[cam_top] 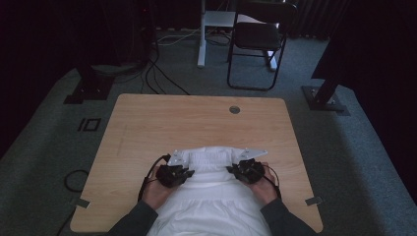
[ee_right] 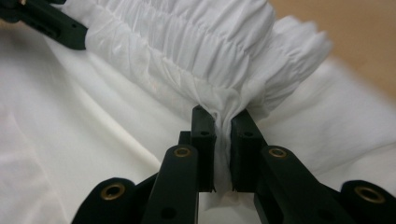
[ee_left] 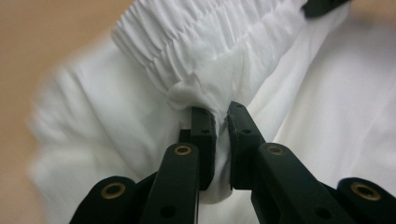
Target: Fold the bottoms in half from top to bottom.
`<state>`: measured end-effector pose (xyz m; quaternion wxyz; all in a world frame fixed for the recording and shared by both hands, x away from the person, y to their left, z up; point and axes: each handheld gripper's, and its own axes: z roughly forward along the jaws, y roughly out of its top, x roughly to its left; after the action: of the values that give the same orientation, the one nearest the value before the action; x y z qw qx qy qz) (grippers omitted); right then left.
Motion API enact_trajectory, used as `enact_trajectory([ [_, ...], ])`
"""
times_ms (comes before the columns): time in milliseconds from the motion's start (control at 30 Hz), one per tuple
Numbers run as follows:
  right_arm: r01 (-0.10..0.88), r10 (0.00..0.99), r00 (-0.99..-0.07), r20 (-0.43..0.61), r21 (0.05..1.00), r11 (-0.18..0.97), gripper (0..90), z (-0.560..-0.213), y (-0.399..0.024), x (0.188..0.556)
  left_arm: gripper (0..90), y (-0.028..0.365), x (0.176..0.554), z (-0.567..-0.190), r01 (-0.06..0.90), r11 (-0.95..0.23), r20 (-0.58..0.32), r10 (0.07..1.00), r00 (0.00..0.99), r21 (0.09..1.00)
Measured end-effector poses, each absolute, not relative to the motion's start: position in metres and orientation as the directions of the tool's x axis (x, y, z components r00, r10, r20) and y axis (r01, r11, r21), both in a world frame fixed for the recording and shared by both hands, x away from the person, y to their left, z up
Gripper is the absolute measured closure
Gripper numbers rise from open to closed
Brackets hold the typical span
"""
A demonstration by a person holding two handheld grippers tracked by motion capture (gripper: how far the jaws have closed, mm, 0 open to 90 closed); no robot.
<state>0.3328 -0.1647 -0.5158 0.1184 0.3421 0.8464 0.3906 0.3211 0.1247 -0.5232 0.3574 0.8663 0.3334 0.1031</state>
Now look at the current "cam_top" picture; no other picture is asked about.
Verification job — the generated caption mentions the person's left hand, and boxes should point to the person's left hand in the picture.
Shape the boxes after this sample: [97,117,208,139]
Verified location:
[142,175,180,210]

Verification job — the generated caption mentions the left hand-held gripper cable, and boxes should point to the left hand-held gripper cable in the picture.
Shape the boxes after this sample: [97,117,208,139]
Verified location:
[137,153,171,203]

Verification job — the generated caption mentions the hand-held gripper cable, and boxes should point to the hand-held gripper cable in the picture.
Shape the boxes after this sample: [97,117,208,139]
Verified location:
[262,163,282,200]
[137,153,171,203]

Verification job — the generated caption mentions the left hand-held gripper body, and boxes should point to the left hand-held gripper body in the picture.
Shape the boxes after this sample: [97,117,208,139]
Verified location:
[155,149,185,189]

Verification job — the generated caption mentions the black equipment rack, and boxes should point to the black equipment rack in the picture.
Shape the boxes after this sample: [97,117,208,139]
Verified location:
[97,0,156,68]

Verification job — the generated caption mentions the white skirt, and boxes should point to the white skirt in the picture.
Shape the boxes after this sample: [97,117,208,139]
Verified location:
[147,146,273,236]

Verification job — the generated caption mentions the black folding chair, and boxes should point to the black folding chair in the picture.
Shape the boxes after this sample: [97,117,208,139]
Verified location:
[226,0,299,91]

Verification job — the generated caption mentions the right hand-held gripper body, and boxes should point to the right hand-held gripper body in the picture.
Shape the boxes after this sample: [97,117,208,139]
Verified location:
[240,147,268,185]

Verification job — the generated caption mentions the black stand base right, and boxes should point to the black stand base right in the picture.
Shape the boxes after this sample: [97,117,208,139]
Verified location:
[301,73,350,116]

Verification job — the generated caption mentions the dark pleated curtain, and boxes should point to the dark pleated curtain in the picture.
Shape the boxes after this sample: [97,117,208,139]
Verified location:
[288,0,353,40]

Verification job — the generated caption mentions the person's right hand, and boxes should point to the person's right hand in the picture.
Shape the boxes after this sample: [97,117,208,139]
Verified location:
[247,162,279,206]

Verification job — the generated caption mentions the black looped floor cable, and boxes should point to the black looped floor cable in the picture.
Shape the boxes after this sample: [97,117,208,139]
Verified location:
[63,169,90,193]

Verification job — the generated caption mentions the right hand-held gripper cable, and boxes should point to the right hand-held gripper cable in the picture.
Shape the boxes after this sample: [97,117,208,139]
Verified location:
[262,163,282,200]

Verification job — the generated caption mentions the white floor cable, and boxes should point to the white floor cable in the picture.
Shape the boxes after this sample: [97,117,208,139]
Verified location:
[156,28,202,46]

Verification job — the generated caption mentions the black floor cables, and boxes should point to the black floor cables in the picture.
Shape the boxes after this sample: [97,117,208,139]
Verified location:
[141,48,191,96]

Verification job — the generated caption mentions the white desk frame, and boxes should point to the white desk frame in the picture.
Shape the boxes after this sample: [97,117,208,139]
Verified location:
[197,0,279,72]

